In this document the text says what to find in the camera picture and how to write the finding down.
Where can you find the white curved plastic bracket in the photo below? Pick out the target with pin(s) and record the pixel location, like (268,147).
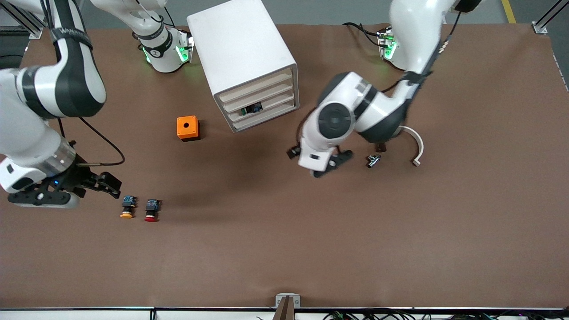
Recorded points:
(419,151)

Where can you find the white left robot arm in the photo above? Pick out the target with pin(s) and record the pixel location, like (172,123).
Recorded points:
(335,120)

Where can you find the orange mushroom push button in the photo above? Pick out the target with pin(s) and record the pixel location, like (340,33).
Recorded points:
(129,202)

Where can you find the small brown block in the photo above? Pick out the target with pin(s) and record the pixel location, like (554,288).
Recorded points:
(381,148)

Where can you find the grey metal mounting bracket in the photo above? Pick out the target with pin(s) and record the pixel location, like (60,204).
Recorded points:
(280,302)

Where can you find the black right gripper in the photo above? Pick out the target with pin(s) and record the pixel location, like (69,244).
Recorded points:
(76,177)

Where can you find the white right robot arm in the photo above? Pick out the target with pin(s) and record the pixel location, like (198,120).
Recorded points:
(66,84)

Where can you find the orange button enclosure box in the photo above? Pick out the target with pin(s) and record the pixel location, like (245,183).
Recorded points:
(182,131)

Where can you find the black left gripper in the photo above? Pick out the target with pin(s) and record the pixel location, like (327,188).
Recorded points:
(292,154)

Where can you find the small silver metal part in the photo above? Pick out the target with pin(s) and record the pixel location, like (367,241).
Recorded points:
(373,161)

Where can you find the aluminium frame profile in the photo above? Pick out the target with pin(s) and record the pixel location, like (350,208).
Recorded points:
(35,32)
(540,27)

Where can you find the black blue push button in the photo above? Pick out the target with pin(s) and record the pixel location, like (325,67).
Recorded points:
(253,108)

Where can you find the red mushroom push button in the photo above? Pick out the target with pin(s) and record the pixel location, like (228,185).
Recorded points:
(152,205)

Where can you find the grey white drawer cabinet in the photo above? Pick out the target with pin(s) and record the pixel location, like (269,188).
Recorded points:
(240,40)

